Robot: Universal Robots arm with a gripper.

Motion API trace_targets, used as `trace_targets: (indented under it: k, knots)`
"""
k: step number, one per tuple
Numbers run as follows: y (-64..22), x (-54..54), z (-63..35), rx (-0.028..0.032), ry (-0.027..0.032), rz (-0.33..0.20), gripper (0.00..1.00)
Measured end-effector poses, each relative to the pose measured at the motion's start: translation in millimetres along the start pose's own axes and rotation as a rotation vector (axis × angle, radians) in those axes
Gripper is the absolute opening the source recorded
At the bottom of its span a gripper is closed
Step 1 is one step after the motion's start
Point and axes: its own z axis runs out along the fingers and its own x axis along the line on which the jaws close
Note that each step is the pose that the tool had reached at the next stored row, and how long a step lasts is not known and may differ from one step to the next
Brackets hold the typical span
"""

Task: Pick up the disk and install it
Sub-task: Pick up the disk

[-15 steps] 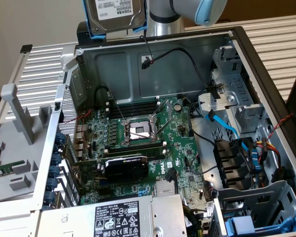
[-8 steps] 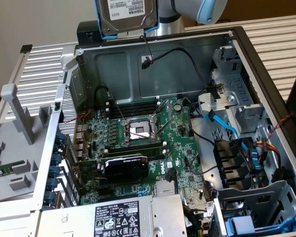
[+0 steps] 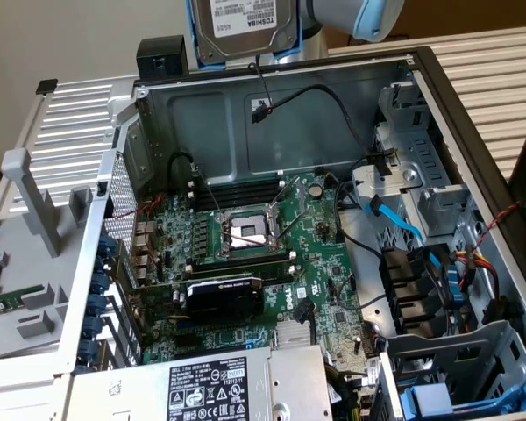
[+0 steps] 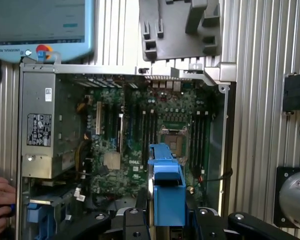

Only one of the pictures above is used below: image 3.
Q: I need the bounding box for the hard disk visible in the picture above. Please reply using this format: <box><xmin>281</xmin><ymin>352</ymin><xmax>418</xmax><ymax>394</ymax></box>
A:
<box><xmin>187</xmin><ymin>0</ymin><xmax>307</xmax><ymax>74</ymax></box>

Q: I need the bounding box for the red yellow black power wire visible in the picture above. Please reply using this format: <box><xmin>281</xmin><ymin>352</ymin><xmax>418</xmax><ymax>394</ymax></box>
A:
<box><xmin>449</xmin><ymin>245</ymin><xmax>526</xmax><ymax>325</ymax></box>

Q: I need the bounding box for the metal disk bay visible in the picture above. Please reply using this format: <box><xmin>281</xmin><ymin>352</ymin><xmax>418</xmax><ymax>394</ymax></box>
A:
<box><xmin>374</xmin><ymin>319</ymin><xmax>526</xmax><ymax>421</ymax></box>

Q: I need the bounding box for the blue disk carrier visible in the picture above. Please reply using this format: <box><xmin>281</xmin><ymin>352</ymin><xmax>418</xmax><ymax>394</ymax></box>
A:
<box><xmin>398</xmin><ymin>367</ymin><xmax>526</xmax><ymax>416</ymax></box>

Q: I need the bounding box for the black RAM slot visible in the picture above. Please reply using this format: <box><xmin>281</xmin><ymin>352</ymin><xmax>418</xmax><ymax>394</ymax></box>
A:
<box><xmin>192</xmin><ymin>262</ymin><xmax>297</xmax><ymax>286</ymax></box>
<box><xmin>187</xmin><ymin>188</ymin><xmax>287</xmax><ymax>211</ymax></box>
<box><xmin>188</xmin><ymin>177</ymin><xmax>287</xmax><ymax>198</ymax></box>
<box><xmin>188</xmin><ymin>252</ymin><xmax>297</xmax><ymax>271</ymax></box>

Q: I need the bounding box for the CPU socket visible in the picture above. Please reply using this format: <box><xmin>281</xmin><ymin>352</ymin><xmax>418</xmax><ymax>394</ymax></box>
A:
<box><xmin>214</xmin><ymin>175</ymin><xmax>310</xmax><ymax>267</ymax></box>

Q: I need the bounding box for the metal socket cover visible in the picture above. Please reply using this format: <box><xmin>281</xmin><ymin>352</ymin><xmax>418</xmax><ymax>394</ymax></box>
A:
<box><xmin>267</xmin><ymin>175</ymin><xmax>309</xmax><ymax>246</ymax></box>

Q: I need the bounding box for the metal locking lever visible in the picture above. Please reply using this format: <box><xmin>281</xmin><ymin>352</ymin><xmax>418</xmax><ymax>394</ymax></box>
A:
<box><xmin>191</xmin><ymin>162</ymin><xmax>224</xmax><ymax>220</ymax></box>

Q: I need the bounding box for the green motherboard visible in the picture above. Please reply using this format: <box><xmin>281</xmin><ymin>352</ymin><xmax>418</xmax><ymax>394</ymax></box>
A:
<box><xmin>131</xmin><ymin>170</ymin><xmax>380</xmax><ymax>396</ymax></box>

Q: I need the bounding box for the black graphics card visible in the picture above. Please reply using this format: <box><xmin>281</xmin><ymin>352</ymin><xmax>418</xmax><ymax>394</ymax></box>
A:
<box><xmin>126</xmin><ymin>274</ymin><xmax>265</xmax><ymax>328</ymax></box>

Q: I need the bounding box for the open grey PC case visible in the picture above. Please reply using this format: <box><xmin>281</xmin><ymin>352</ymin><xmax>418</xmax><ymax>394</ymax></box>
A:
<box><xmin>54</xmin><ymin>46</ymin><xmax>526</xmax><ymax>421</ymax></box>

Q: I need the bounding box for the silver chipset heatsink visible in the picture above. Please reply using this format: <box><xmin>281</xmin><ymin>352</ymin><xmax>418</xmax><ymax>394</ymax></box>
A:
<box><xmin>274</xmin><ymin>322</ymin><xmax>311</xmax><ymax>351</ymax></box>

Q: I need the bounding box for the metal optical drive cage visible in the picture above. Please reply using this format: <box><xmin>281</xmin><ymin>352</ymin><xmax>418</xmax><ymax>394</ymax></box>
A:
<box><xmin>350</xmin><ymin>72</ymin><xmax>487</xmax><ymax>240</ymax></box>

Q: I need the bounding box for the grey power supply unit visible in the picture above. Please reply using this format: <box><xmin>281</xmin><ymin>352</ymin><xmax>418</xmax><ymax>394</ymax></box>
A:
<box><xmin>69</xmin><ymin>344</ymin><xmax>334</xmax><ymax>421</ymax></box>

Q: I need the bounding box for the grey parts rack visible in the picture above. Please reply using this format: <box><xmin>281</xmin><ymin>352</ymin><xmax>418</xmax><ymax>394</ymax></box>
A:
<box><xmin>0</xmin><ymin>147</ymin><xmax>110</xmax><ymax>360</ymax></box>

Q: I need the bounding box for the green RAM stick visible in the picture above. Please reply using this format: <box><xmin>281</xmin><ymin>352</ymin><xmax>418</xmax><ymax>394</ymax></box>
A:
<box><xmin>0</xmin><ymin>284</ymin><xmax>45</xmax><ymax>318</ymax></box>

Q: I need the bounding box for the brown cardboard box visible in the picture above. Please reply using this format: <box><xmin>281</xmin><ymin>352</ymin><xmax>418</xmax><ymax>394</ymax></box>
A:
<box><xmin>323</xmin><ymin>0</ymin><xmax>526</xmax><ymax>49</ymax></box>

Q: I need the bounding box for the black wire with black plug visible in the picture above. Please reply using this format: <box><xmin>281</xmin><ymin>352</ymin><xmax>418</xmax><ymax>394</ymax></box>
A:
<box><xmin>250</xmin><ymin>84</ymin><xmax>398</xmax><ymax>176</ymax></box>

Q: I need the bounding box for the black power plug wire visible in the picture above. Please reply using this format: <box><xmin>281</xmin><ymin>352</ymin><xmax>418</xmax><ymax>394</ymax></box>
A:
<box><xmin>294</xmin><ymin>300</ymin><xmax>313</xmax><ymax>346</ymax></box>

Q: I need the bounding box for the blue SATA wire black plug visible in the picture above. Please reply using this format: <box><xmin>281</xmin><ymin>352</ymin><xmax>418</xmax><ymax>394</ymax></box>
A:
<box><xmin>366</xmin><ymin>195</ymin><xmax>444</xmax><ymax>282</ymax></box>

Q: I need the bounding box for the black box on bracket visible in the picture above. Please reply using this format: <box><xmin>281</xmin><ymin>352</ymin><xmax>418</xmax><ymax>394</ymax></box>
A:
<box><xmin>136</xmin><ymin>35</ymin><xmax>189</xmax><ymax>81</ymax></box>

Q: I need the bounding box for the braided power wire bundle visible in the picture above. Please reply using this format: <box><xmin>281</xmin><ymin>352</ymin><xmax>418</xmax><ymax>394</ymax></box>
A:
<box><xmin>326</xmin><ymin>366</ymin><xmax>365</xmax><ymax>421</ymax></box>

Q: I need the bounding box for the red black twisted wire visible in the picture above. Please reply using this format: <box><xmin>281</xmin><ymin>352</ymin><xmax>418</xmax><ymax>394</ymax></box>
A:
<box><xmin>472</xmin><ymin>200</ymin><xmax>523</xmax><ymax>255</ymax></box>

